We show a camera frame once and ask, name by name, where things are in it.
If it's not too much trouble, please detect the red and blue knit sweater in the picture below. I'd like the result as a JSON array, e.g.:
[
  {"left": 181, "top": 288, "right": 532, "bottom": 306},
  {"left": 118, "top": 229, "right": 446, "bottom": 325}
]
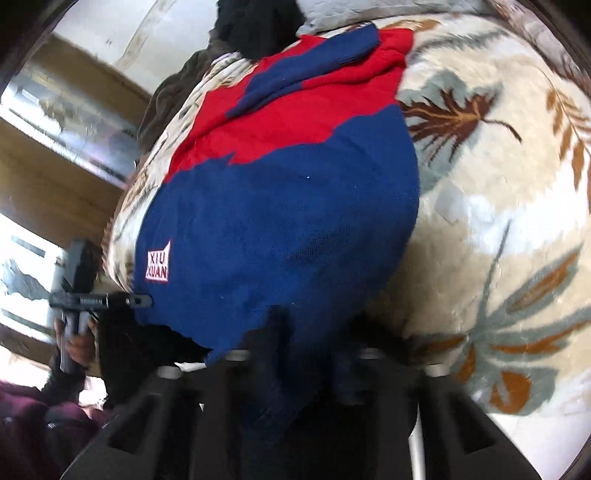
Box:
[{"left": 132, "top": 23, "right": 422, "bottom": 444}]

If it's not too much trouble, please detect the maroon sleeve forearm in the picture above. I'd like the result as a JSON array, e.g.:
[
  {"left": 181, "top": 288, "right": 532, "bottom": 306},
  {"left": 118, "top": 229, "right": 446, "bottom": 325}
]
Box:
[{"left": 1, "top": 357, "right": 112, "bottom": 479}]

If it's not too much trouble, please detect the left hand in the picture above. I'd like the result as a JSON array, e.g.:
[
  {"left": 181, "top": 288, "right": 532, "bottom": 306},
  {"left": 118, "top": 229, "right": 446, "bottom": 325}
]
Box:
[{"left": 54, "top": 319, "right": 96, "bottom": 367}]

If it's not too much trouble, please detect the floral leaf fleece blanket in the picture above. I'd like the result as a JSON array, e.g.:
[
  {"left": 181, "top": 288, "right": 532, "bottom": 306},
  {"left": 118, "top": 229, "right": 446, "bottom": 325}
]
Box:
[{"left": 101, "top": 13, "right": 591, "bottom": 476}]

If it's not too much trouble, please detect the dark brown blanket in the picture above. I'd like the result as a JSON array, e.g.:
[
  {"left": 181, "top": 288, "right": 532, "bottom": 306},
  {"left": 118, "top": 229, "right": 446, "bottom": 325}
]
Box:
[{"left": 136, "top": 38, "right": 230, "bottom": 154}]

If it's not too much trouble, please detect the black garment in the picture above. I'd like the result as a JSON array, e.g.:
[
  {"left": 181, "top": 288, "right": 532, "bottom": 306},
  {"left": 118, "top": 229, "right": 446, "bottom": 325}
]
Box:
[{"left": 214, "top": 0, "right": 305, "bottom": 61}]

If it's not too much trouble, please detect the light blue quilted comforter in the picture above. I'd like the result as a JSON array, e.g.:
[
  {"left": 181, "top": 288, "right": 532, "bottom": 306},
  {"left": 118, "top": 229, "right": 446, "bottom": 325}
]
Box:
[{"left": 297, "top": 0, "right": 493, "bottom": 36}]

